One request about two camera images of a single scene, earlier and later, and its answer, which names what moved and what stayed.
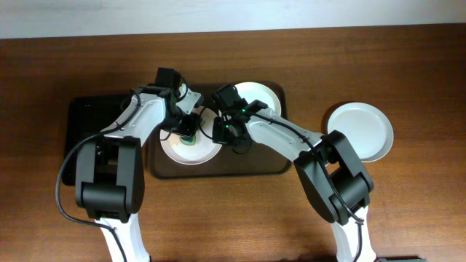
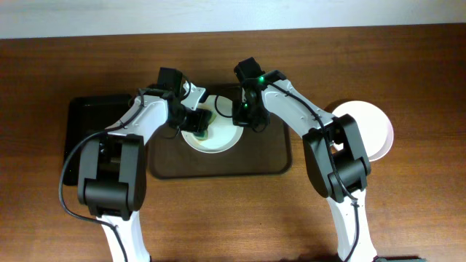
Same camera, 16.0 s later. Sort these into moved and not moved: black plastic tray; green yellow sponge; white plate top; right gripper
Moved: right gripper; white plate top; green yellow sponge
Not moved: black plastic tray
